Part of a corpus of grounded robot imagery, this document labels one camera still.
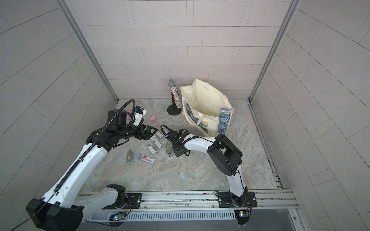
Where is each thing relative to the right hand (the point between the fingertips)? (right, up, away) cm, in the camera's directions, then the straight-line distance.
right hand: (180, 151), depth 92 cm
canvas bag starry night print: (+17, +28, +6) cm, 33 cm away
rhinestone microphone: (-5, +43, -3) cm, 44 cm away
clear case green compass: (-8, +2, -3) cm, 8 cm away
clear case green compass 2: (-30, -1, -7) cm, 30 cm away
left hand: (-13, +18, -18) cm, 29 cm away
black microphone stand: (-8, +27, +17) cm, 33 cm away
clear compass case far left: (-13, +9, +2) cm, 16 cm away
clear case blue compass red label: (-20, -2, -7) cm, 22 cm away
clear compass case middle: (-13, +4, -3) cm, 14 cm away
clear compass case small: (-16, +1, -5) cm, 17 cm away
